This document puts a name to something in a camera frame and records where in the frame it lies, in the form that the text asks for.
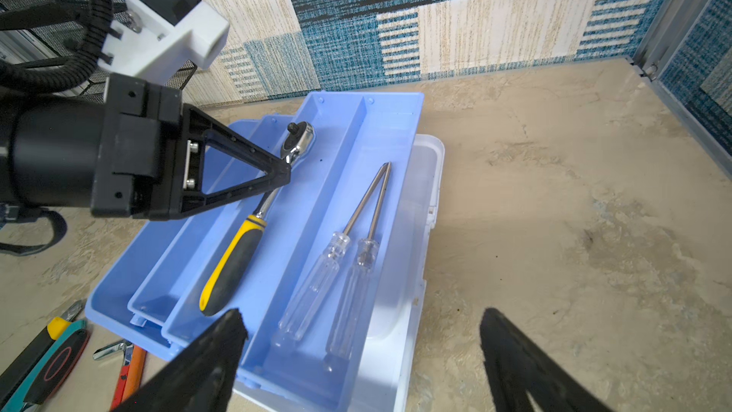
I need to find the black yellow utility knife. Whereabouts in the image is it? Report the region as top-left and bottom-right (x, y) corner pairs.
(1, 299), (86, 406)

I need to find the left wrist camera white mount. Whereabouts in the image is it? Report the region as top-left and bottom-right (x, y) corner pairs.
(98, 0), (230, 85)

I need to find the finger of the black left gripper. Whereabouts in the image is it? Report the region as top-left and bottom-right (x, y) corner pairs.
(181, 104), (291, 217)

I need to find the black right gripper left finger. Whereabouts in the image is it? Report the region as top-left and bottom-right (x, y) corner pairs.
(116, 309), (249, 411)

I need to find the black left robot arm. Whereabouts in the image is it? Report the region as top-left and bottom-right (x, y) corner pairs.
(1, 0), (292, 243)

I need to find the teal utility knife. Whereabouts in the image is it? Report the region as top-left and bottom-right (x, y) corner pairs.
(1, 320), (90, 412)

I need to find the red black handle ratchet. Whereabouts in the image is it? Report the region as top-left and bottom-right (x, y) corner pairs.
(22, 328), (91, 411)

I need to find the yellow black handle ratchet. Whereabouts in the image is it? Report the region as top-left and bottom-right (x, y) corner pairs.
(198, 121), (316, 317)

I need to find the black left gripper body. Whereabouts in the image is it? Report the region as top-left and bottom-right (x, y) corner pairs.
(90, 74), (202, 220)

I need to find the red hex key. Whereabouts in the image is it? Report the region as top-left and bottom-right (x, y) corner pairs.
(93, 339), (133, 410)

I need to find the white and blue toolbox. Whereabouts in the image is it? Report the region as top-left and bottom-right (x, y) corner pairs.
(86, 92), (444, 411)

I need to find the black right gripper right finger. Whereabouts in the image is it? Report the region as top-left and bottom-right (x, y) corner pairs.
(480, 308), (609, 411)

